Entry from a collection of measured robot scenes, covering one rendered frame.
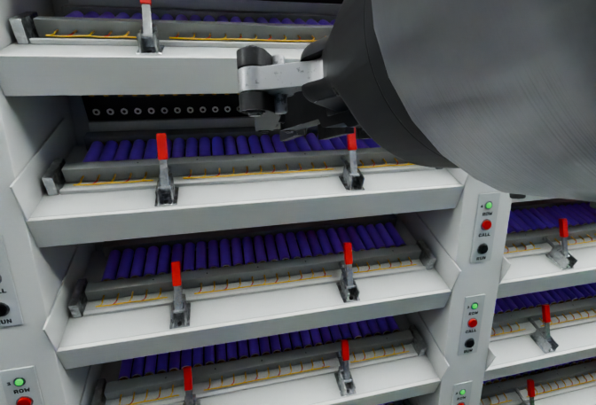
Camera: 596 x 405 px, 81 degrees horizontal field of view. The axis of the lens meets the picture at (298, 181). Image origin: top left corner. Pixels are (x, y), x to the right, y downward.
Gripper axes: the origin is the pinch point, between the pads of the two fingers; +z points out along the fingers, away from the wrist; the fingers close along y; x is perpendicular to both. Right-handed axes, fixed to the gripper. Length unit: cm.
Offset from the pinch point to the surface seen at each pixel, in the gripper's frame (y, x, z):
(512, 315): 52, -39, 34
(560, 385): 68, -60, 38
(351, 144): 11.7, -1.4, 21.5
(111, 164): -22.3, -2.5, 26.2
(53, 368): -31.2, -29.7, 24.7
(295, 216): 2.8, -11.4, 22.1
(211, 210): -9.0, -9.4, 20.8
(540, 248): 53, -23, 29
